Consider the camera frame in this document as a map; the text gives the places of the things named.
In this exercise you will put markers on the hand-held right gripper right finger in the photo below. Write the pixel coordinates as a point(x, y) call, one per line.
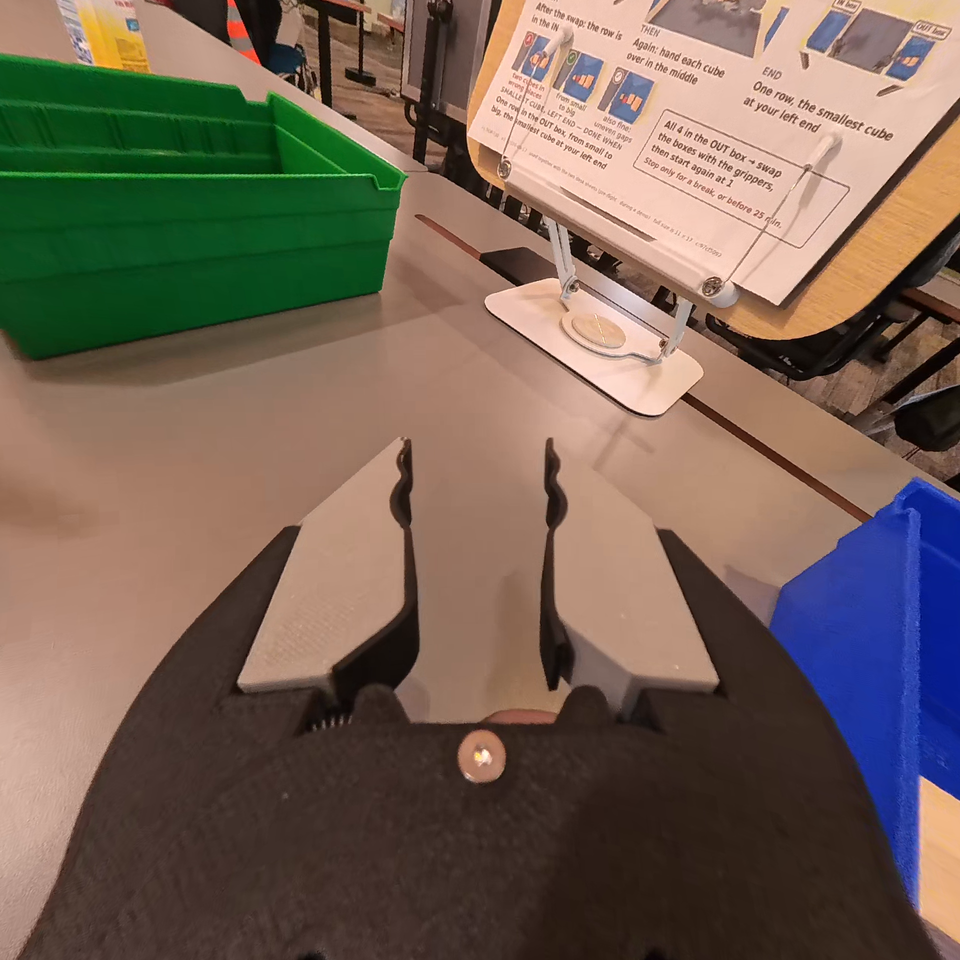
point(630, 600)

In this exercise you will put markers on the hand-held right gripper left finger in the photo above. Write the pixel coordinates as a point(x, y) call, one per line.
point(330, 592)

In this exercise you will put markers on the blue plastic bin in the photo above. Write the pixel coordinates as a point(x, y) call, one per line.
point(847, 660)

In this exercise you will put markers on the green plastic bin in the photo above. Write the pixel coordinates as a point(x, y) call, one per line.
point(187, 247)

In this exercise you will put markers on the large natural wooden cube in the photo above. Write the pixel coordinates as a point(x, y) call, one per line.
point(941, 855)

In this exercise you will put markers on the grey desk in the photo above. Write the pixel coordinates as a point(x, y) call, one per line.
point(487, 375)

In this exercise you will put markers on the instruction sheet on stand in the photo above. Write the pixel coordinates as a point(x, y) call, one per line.
point(862, 255)

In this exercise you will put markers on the printed instruction sheet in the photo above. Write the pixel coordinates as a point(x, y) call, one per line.
point(712, 97)

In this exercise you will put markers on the black perforated stand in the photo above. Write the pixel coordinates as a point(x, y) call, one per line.
point(433, 45)

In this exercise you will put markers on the orange traffic cone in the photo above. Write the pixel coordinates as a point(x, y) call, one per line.
point(241, 34)

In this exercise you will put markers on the white blue wipes canister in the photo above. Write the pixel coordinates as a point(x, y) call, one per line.
point(105, 34)

